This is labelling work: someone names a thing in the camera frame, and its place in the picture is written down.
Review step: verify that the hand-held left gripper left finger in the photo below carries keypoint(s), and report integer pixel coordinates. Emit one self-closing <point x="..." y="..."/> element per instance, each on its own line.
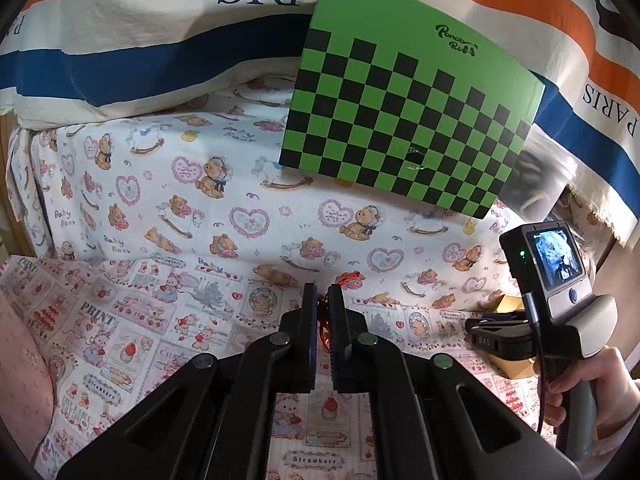
<point x="311" y="340"/>

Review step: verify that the gold octagonal box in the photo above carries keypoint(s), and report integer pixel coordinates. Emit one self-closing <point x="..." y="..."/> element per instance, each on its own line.
<point x="510" y="304"/>

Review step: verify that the striped printed cloth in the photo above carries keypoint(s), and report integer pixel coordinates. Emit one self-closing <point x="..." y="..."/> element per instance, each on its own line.
<point x="150" y="10"/>

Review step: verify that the bear printed sheet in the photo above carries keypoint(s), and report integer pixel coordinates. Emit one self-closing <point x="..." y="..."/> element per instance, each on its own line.
<point x="200" y="210"/>

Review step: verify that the person's right hand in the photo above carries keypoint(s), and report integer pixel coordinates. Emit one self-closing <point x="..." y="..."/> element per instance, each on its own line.
<point x="617" y="390"/>

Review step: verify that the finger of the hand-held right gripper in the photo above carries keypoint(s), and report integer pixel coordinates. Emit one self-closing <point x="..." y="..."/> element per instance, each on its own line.
<point x="500" y="317"/>
<point x="500" y="342"/>

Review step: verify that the pink cloth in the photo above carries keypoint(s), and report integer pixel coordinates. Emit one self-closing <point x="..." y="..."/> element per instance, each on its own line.
<point x="22" y="375"/>

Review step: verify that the strawberry printed cloth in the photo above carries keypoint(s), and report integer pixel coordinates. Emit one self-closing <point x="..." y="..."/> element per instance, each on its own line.
<point x="150" y="320"/>

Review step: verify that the clear plastic bag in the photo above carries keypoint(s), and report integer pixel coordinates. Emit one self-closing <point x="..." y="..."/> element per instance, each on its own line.
<point x="540" y="170"/>

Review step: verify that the green black checkered box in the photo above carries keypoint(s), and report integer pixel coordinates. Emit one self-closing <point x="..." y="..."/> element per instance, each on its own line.
<point x="400" y="125"/>

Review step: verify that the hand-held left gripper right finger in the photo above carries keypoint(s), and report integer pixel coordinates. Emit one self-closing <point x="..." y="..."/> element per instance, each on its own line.
<point x="339" y="340"/>

